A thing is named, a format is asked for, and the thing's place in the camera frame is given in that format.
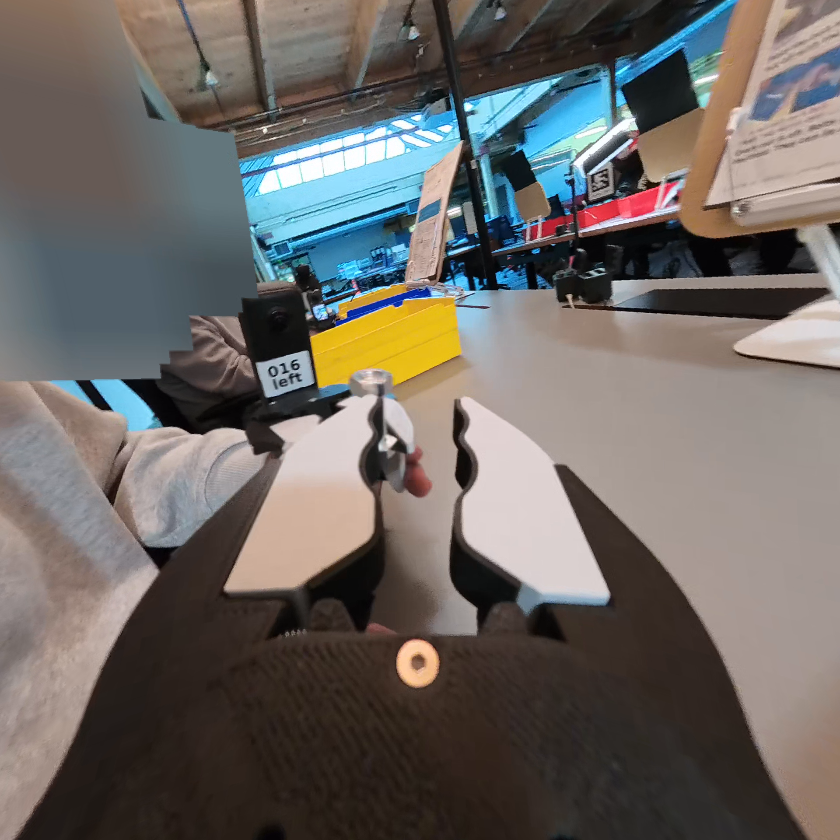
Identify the black office chair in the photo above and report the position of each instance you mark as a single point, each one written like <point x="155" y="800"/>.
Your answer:
<point x="151" y="400"/>

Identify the yellow plastic bin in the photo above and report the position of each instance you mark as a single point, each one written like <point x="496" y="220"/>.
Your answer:
<point x="394" y="341"/>
<point x="374" y="295"/>

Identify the long wooden table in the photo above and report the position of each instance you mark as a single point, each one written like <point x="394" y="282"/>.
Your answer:
<point x="590" y="229"/>

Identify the red plastic bin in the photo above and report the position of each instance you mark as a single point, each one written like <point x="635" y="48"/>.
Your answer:
<point x="551" y="226"/>
<point x="640" y="200"/>
<point x="600" y="211"/>

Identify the black battery charger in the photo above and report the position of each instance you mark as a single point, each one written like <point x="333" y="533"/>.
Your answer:
<point x="594" y="285"/>

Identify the black lamp pole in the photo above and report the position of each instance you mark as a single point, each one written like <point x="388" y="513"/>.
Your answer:
<point x="575" y="216"/>

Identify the white document stand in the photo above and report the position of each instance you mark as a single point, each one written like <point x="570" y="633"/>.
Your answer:
<point x="800" y="334"/>

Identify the fiducial marker tag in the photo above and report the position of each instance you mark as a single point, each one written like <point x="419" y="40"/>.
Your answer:
<point x="600" y="184"/>

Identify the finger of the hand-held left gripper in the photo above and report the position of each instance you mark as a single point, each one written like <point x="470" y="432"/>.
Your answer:
<point x="308" y="426"/>
<point x="400" y="426"/>

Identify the person's left hand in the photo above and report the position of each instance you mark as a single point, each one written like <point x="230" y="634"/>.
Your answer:
<point x="417" y="476"/>

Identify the black steel column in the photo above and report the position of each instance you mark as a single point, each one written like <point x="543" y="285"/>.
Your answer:
<point x="463" y="144"/>

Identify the person's left forearm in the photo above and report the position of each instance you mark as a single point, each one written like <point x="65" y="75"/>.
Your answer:
<point x="190" y="479"/>

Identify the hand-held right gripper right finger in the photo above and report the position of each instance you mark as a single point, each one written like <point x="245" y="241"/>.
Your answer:
<point x="525" y="518"/>

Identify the brown document board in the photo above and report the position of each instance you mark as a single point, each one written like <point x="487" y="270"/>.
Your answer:
<point x="433" y="210"/>

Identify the wooden document board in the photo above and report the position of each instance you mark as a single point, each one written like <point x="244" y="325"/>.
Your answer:
<point x="715" y="131"/>

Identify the large rounded wooden board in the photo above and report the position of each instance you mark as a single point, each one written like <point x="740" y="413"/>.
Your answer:
<point x="669" y="144"/>

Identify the grey desk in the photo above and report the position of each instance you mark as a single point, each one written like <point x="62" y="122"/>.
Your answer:
<point x="656" y="459"/>

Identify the person's grey hoodie torso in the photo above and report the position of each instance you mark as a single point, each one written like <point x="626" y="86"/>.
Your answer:
<point x="46" y="558"/>

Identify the printed instruction sheet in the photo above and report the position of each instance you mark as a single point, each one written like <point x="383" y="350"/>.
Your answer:
<point x="781" y="98"/>

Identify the small black charger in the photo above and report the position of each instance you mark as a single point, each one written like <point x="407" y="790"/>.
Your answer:
<point x="565" y="285"/>

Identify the LED light bar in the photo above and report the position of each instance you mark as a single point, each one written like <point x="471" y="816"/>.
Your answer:
<point x="604" y="145"/>

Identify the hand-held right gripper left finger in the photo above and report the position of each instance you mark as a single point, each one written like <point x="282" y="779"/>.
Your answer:
<point x="308" y="512"/>

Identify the metal hex nut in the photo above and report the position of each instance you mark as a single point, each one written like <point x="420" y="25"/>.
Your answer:
<point x="371" y="382"/>

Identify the blue plastic bin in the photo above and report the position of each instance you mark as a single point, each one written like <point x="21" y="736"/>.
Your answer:
<point x="387" y="300"/>

